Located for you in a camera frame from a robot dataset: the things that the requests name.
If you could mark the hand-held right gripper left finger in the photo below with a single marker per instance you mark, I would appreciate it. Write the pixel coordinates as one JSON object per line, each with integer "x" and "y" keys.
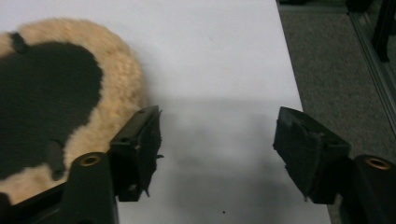
{"x": 137, "y": 149}

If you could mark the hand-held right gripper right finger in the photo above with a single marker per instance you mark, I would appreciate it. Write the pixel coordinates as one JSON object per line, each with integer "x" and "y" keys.
{"x": 311, "y": 152}

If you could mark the tan fleece pad black patches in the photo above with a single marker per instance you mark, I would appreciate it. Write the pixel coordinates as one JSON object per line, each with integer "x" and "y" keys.
{"x": 118, "y": 77}

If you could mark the white table cover sheet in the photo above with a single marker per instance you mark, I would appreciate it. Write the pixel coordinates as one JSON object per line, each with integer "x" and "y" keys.
{"x": 218, "y": 62}

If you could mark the black metal stand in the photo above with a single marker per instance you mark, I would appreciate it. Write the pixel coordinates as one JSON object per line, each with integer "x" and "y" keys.
{"x": 383, "y": 28}

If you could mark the aluminium floor rail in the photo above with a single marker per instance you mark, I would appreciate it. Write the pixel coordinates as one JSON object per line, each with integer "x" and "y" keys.
{"x": 376, "y": 74}

